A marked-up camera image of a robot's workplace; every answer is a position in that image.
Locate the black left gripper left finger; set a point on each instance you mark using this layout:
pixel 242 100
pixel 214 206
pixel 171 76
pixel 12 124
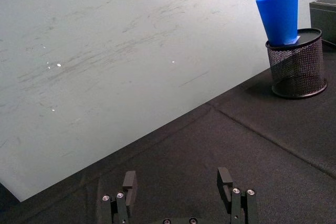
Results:
pixel 129 185

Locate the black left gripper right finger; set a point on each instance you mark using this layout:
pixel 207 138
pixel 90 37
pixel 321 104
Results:
pixel 225 182

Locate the black table cloth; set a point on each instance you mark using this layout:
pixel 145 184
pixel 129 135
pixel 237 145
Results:
pixel 210 161

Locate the black mesh pen holder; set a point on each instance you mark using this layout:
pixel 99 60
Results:
pixel 298 64

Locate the blue plastic cup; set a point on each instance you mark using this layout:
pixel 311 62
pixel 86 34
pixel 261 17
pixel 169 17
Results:
pixel 281 16

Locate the dark box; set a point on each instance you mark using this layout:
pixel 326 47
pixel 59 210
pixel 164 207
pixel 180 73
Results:
pixel 323 19

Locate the pale wall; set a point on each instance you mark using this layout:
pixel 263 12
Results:
pixel 105 51

